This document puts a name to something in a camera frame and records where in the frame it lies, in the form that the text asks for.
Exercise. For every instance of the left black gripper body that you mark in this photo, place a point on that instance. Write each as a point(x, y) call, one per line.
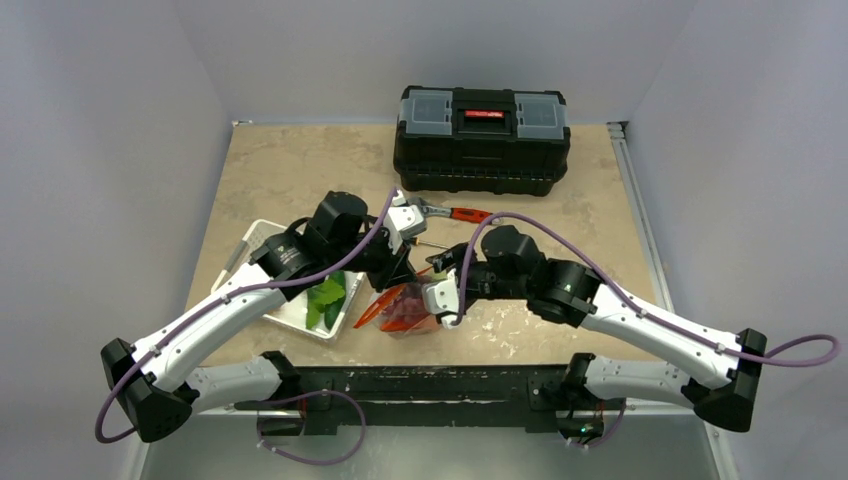
point(375, 256)

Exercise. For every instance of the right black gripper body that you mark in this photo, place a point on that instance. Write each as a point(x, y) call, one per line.
point(448, 262)

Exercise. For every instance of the light red grape bunch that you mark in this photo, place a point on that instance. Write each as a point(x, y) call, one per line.
point(406, 312)

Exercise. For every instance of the clear zip top bag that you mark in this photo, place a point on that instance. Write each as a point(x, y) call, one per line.
point(373, 314)

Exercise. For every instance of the white plastic basket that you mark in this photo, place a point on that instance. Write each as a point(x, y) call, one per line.
point(292, 314)

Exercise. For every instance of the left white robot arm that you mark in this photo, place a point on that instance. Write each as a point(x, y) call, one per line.
point(157, 380)

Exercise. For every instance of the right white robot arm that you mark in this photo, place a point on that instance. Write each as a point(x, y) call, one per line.
point(694, 366)

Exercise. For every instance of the yellow black screwdriver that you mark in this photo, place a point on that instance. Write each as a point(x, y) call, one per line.
point(419, 242)

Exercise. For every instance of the green leafy vegetable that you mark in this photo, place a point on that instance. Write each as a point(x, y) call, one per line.
point(315, 306)

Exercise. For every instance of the green cucumber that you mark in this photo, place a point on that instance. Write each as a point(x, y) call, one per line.
point(335, 289)

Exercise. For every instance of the black plastic toolbox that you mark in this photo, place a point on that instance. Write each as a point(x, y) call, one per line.
point(500, 141)

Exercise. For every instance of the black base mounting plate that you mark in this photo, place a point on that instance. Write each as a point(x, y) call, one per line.
point(537, 399)

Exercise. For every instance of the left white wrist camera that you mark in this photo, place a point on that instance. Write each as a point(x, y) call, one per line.
point(404, 220)

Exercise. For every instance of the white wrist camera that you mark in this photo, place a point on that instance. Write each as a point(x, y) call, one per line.
point(404, 220)
point(441, 299)

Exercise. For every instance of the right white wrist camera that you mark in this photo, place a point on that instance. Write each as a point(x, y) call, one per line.
point(441, 299)

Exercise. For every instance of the adjustable wrench red handle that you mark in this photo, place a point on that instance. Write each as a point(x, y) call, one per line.
point(468, 215)

